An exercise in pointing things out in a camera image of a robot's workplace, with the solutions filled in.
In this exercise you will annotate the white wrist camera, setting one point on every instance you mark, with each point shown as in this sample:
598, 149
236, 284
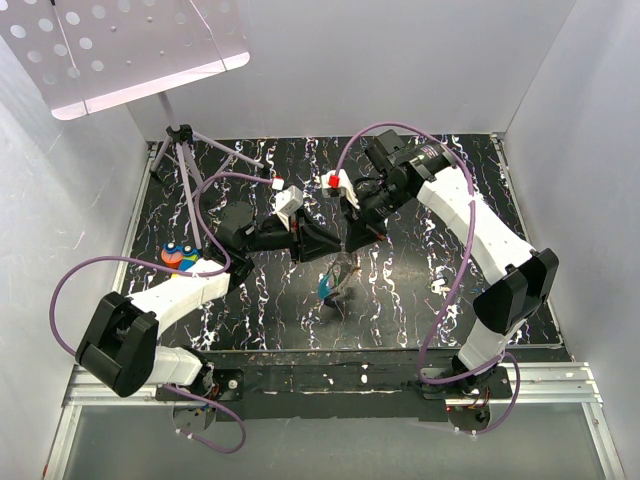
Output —
287, 203
338, 184

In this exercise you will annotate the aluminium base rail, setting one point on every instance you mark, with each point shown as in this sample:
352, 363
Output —
328, 393

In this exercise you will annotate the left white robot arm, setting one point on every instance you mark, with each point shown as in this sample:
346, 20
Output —
120, 346

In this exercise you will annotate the silver key with green tag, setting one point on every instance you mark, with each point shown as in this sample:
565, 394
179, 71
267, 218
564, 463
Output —
439, 286

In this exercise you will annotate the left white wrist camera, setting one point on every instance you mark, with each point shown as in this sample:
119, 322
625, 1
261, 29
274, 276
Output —
287, 203

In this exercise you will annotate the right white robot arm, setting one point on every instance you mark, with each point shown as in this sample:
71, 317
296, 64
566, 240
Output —
520, 277

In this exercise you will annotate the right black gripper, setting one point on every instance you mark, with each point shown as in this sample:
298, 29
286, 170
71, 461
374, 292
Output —
361, 234

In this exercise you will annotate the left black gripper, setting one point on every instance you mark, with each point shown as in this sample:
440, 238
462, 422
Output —
313, 241

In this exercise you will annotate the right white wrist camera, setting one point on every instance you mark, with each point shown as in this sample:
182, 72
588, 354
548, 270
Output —
338, 184

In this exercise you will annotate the colourful toy blocks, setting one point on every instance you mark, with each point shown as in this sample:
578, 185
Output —
179, 257

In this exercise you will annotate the perforated music stand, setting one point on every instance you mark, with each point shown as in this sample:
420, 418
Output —
89, 56

